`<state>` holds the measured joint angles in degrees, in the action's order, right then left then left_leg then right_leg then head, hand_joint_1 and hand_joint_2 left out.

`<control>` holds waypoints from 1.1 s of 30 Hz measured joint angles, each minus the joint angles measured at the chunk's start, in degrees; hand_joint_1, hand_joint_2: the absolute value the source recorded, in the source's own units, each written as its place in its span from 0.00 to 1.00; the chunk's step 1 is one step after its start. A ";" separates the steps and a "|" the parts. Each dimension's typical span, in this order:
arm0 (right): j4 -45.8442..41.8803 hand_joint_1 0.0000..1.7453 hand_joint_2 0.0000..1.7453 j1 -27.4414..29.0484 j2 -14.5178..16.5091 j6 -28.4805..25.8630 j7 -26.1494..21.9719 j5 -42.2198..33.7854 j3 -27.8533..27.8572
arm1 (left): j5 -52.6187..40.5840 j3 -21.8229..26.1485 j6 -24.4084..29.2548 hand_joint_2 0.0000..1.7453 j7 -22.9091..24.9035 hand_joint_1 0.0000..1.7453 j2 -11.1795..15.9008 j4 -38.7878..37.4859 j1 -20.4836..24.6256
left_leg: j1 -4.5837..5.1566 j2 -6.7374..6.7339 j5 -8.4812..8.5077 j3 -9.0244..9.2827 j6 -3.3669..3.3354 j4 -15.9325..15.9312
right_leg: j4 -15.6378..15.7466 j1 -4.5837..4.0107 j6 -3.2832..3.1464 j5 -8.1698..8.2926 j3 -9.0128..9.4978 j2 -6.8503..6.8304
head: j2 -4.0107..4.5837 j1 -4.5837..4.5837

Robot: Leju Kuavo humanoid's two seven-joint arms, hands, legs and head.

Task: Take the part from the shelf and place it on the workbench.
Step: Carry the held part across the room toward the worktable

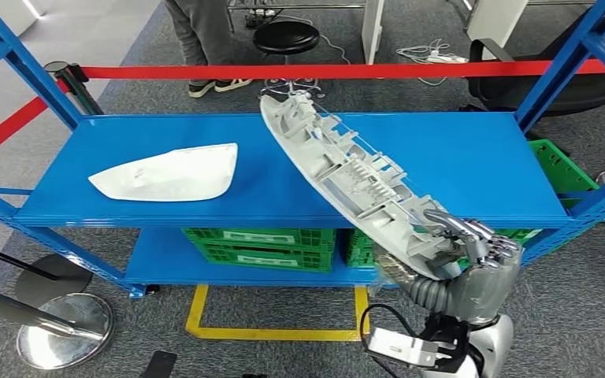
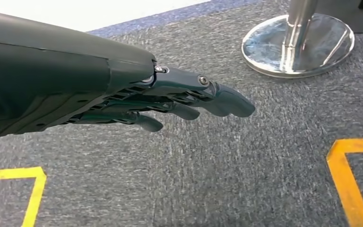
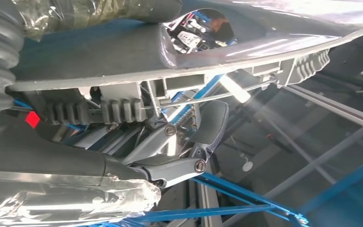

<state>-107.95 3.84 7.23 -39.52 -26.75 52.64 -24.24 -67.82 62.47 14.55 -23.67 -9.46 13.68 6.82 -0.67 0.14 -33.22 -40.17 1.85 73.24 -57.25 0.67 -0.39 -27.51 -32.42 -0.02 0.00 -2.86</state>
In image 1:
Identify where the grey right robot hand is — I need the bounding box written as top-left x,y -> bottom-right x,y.
376,208 -> 523,326

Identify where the grey plastic wheel hubcap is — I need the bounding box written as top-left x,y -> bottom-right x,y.
258,89 -> 472,283

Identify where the blue metal shelf rack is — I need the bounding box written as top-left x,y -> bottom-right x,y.
0,0 -> 605,299

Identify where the white plastic cover part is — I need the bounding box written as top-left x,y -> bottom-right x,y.
87,143 -> 239,203

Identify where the black office chair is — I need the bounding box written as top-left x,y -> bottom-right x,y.
466,20 -> 605,119

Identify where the yellow floor tape strip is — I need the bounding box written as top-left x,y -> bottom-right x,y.
184,283 -> 372,343

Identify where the white desk panel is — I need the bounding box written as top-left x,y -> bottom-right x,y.
360,0 -> 386,65
466,0 -> 529,46

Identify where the black round stool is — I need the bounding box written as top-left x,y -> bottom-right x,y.
252,20 -> 328,100

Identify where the black robot foot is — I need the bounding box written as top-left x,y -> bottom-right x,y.
139,350 -> 179,378

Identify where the person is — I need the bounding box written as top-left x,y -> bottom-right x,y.
163,0 -> 254,99

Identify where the chrome stanchion with round base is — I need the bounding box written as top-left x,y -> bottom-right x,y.
0,280 -> 115,372

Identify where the dark stanchion with round base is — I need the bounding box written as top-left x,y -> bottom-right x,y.
0,238 -> 95,309

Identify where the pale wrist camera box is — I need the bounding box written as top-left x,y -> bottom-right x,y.
367,327 -> 440,369

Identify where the black camera cable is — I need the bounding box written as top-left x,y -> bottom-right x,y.
359,304 -> 425,378

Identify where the white cable bundle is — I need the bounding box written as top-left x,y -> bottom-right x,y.
395,38 -> 456,87

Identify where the metal desk frame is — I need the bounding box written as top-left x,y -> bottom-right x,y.
226,0 -> 369,33

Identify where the black stanchion post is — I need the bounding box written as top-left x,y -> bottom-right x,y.
43,61 -> 106,117

